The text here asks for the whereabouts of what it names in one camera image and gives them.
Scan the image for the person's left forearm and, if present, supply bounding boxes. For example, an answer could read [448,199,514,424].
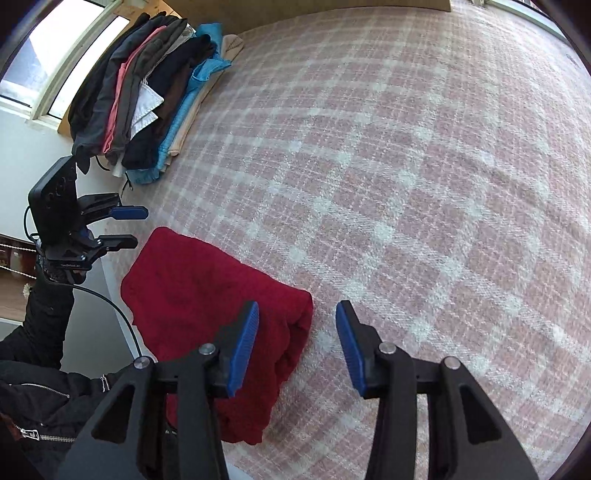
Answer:
[0,277,77,370]

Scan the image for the black zip jacket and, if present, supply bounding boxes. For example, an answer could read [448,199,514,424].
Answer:
[0,357,178,480]

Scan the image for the pile of folded clothes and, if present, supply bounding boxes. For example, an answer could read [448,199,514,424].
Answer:
[68,13,245,185]

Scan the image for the black cable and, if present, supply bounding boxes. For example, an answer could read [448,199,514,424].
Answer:
[71,284,143,358]

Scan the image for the dark red knit sweater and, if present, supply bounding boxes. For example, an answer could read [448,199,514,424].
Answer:
[121,227,314,445]

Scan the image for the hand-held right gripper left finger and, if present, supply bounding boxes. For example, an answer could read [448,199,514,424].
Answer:
[55,301,259,480]

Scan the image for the large light wooden board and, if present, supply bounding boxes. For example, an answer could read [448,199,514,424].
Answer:
[171,0,453,35]

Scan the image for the thin black cord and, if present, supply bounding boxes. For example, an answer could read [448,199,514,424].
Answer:
[95,156,134,192]

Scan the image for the white window frame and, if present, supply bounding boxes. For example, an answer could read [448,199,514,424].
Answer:
[0,0,571,123]

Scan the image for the brown wooden furniture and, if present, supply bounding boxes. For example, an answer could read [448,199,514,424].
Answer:
[0,233,40,321]

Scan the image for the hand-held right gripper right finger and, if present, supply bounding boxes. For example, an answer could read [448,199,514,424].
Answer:
[335,300,541,480]

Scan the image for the person's left hand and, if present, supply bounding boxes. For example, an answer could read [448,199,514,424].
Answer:
[36,255,89,286]

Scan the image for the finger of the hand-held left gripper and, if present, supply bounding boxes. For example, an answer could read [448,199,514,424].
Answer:
[79,193,149,223]
[92,234,139,254]

